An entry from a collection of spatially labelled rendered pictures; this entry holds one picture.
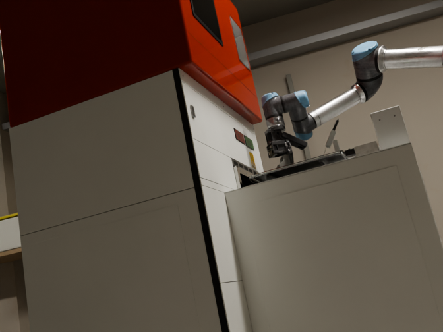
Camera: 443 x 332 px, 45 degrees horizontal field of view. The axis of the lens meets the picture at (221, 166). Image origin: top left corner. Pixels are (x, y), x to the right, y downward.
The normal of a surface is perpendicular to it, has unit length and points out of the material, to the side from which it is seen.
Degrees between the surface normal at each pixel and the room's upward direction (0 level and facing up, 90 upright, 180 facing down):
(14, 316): 90
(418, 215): 90
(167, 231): 90
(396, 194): 90
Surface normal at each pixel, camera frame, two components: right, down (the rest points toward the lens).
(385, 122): -0.36, -0.16
